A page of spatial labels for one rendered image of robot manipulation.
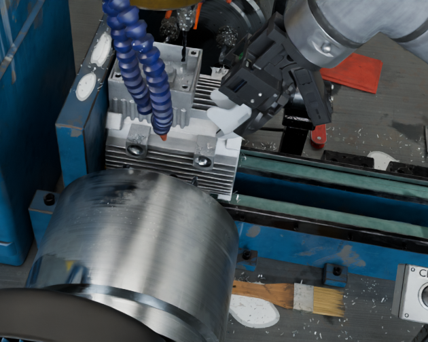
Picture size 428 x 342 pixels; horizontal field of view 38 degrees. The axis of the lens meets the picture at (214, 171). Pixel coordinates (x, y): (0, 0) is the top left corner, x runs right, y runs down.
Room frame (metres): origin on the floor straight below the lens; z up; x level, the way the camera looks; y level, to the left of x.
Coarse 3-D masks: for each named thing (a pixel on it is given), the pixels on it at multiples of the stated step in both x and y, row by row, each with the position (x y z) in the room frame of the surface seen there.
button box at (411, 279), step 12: (408, 264) 0.46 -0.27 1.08; (396, 276) 0.46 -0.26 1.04; (408, 276) 0.44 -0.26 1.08; (420, 276) 0.44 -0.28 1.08; (396, 288) 0.44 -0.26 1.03; (408, 288) 0.42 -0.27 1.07; (420, 288) 0.43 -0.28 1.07; (396, 300) 0.43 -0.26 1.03; (408, 300) 0.41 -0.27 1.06; (420, 300) 0.41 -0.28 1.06; (396, 312) 0.41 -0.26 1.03; (408, 312) 0.40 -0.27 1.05; (420, 312) 0.40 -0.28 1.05
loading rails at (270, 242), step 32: (256, 160) 0.74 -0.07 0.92; (288, 160) 0.75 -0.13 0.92; (320, 160) 0.75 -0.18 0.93; (256, 192) 0.72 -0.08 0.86; (288, 192) 0.71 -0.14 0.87; (320, 192) 0.71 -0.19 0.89; (352, 192) 0.71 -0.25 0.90; (384, 192) 0.71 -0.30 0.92; (416, 192) 0.72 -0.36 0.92; (256, 224) 0.61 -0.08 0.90; (288, 224) 0.61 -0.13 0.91; (320, 224) 0.61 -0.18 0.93; (352, 224) 0.63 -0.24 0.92; (384, 224) 0.64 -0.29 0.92; (416, 224) 0.70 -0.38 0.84; (256, 256) 0.60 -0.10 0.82; (288, 256) 0.61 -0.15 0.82; (320, 256) 0.61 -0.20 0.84; (352, 256) 0.61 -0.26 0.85; (384, 256) 0.61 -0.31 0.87; (416, 256) 0.60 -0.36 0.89
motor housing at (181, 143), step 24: (144, 120) 0.64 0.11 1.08; (192, 120) 0.65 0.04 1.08; (120, 144) 0.61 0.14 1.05; (168, 144) 0.61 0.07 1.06; (192, 144) 0.62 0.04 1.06; (144, 168) 0.60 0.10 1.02; (168, 168) 0.60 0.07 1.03; (192, 168) 0.60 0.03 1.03; (216, 168) 0.60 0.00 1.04; (216, 192) 0.60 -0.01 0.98
